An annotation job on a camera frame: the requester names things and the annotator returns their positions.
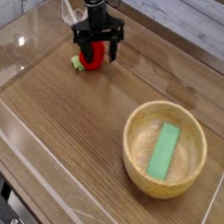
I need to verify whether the wooden bowl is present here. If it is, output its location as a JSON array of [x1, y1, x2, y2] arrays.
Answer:
[[122, 101, 208, 199]]

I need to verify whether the clear acrylic table barrier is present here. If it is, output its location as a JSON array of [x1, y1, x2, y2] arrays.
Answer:
[[0, 0, 224, 224]]

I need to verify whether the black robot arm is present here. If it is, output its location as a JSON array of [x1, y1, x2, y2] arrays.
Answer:
[[71, 0, 125, 63]]

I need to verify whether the clear acrylic corner bracket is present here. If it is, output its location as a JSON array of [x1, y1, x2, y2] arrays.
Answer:
[[61, 0, 88, 27]]

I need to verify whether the black metal frame bracket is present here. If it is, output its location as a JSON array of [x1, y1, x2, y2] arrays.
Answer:
[[0, 182, 25, 224]]

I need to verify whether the red plush strawberry toy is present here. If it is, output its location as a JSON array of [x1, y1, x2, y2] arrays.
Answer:
[[70, 40, 106, 71]]

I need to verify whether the green rectangular block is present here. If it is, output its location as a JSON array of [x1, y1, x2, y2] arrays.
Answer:
[[145, 122, 181, 181]]

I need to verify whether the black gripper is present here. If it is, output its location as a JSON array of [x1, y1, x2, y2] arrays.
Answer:
[[71, 11, 125, 63]]

